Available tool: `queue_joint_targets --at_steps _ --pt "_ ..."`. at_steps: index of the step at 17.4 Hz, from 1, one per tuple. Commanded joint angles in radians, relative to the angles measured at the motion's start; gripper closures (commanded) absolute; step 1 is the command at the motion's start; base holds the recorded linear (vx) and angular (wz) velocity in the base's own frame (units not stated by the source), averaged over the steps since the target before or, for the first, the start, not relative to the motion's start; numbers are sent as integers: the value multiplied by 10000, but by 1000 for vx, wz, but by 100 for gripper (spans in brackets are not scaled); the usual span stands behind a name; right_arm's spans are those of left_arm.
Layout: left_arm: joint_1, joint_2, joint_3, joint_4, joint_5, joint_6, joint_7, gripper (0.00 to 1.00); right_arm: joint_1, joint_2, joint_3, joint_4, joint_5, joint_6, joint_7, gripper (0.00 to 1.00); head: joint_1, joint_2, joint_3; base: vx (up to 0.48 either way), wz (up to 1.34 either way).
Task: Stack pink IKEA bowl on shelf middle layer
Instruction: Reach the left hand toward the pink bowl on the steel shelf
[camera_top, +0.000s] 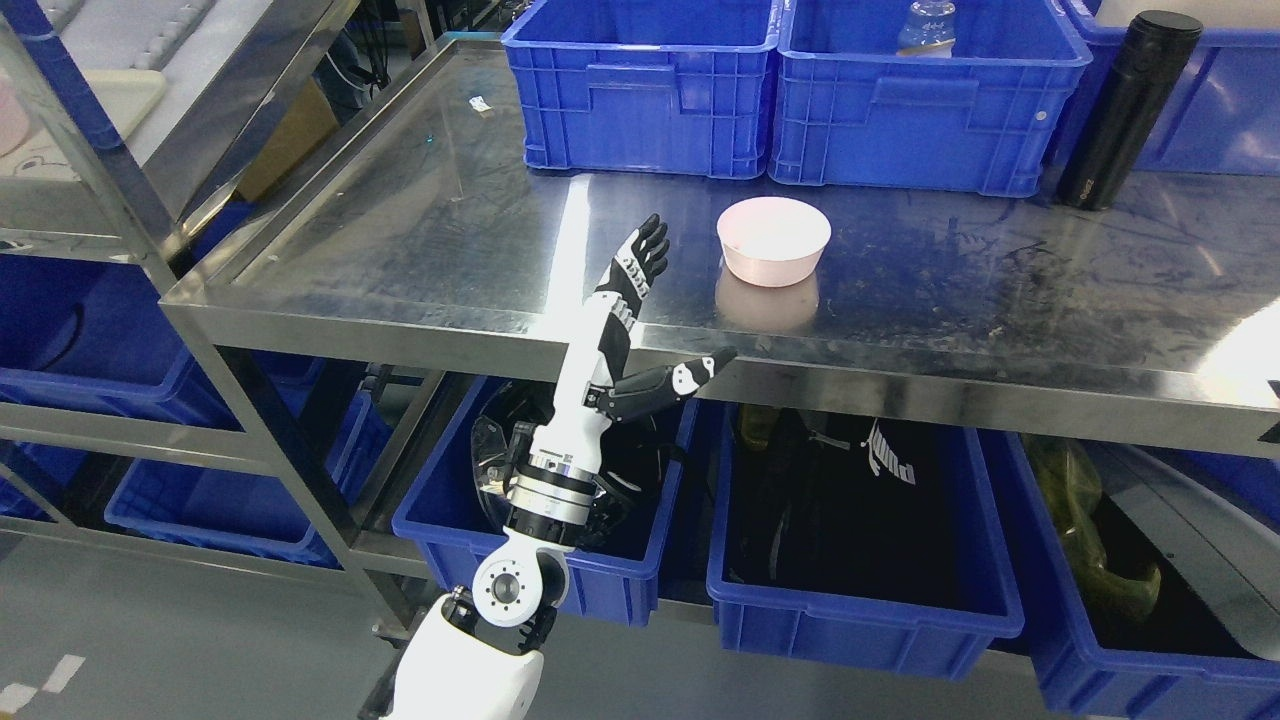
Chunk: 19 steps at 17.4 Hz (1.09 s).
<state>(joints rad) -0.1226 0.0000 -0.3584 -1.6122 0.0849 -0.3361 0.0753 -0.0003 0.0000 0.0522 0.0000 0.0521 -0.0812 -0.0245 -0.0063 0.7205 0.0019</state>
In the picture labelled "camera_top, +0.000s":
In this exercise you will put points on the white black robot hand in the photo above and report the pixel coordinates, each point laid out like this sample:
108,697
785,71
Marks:
593,391

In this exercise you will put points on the pink plastic bowl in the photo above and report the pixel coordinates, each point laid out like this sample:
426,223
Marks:
772,241

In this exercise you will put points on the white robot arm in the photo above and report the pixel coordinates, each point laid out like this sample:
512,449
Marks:
476,653

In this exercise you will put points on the blue bin under table middle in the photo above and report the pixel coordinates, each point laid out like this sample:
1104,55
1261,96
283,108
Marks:
901,638

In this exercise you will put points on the blue bin under table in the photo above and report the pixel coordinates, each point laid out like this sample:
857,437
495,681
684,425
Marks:
614,576
1076,673
901,638

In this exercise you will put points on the blue bin shelf bottom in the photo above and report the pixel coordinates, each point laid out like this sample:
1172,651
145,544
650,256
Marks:
246,513

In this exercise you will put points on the blue bin shelf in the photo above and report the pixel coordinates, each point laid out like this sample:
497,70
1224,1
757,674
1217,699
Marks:
246,513
90,337

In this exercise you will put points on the blue crate top middle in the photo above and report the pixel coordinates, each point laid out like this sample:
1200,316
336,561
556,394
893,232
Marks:
851,109

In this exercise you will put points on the blue crate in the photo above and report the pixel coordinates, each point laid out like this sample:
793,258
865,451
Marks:
851,109
1223,114
675,87

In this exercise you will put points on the blue bin shelf lower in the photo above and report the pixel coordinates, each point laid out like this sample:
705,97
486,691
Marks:
90,337

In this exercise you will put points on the steel shelf rack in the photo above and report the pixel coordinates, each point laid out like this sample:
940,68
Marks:
145,214

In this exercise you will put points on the pink bowl on shelf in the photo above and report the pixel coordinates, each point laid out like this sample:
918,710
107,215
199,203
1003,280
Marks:
15,122

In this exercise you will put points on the black helmet in bin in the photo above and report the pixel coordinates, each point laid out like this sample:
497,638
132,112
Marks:
600,470

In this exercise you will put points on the blue bin under table left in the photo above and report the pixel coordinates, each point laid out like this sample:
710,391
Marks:
614,576

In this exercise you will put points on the black puma bag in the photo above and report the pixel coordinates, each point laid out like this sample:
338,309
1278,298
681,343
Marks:
844,504

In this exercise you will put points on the blue crate top left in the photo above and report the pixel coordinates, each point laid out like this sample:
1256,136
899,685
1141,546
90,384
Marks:
675,87

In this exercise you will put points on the cardboard box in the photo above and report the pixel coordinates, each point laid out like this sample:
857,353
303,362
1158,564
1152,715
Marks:
304,128

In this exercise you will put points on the clear bottle in crate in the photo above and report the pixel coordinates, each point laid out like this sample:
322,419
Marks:
928,30

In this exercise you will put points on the blue bin under table right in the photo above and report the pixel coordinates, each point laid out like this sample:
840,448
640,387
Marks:
1076,673

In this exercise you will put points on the black thermos bottle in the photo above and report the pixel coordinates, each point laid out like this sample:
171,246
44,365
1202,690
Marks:
1155,49

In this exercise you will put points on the blue crate top right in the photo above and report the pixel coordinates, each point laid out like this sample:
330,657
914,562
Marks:
1223,114

